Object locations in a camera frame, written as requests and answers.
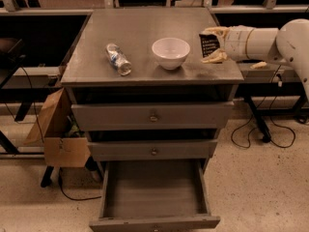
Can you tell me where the clear plastic water bottle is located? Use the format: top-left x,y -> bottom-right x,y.
105,43 -> 131,76

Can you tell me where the grey drawer cabinet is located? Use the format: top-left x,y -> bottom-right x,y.
60,7 -> 245,176

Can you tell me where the grey open bottom drawer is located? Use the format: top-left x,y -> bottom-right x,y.
90,159 -> 220,232

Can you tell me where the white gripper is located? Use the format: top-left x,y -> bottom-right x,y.
201,25 -> 283,64

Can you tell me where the grey middle drawer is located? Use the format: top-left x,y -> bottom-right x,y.
88,139 -> 217,161

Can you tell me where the black floor cable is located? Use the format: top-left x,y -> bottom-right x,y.
57,167 -> 102,202
230,95 -> 296,149

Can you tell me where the brown cardboard box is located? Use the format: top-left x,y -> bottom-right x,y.
24,88 -> 90,167

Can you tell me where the black floor cable right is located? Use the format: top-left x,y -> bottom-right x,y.
230,95 -> 296,149

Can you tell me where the black table leg right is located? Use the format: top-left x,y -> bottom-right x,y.
244,96 -> 271,143

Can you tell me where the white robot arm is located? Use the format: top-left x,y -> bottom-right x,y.
200,19 -> 309,98

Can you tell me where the black floor cable left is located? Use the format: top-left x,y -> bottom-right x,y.
57,167 -> 102,202

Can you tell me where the grey top drawer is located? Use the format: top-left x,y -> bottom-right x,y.
71,101 -> 234,131

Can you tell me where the black rxbar chocolate bar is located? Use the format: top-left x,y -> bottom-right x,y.
199,34 -> 220,57

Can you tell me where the white ceramic bowl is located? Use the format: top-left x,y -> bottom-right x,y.
152,38 -> 190,70

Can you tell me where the yellow foam piece on rail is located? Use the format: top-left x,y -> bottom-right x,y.
250,61 -> 267,70

